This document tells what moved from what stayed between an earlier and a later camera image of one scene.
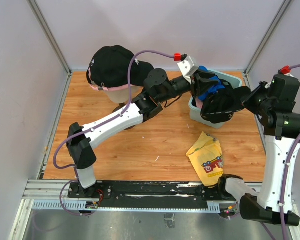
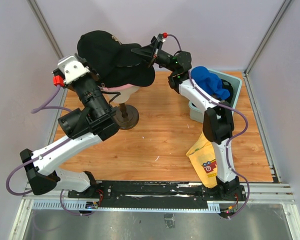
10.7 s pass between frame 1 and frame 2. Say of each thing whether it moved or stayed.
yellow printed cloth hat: stayed
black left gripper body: moved
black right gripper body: moved
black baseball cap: stayed
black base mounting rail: stayed
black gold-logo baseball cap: moved
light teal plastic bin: stayed
